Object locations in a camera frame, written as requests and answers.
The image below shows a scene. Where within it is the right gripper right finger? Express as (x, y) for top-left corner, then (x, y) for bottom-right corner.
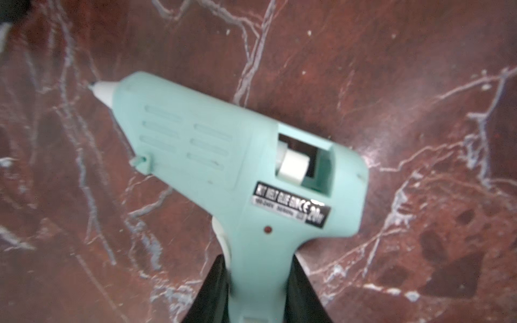
(284, 256), (333, 323)

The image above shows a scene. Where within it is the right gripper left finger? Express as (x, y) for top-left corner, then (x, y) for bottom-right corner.
(182, 254), (230, 323)

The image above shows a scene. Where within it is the small mint glue gun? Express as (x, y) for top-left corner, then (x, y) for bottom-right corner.
(90, 72), (369, 322)

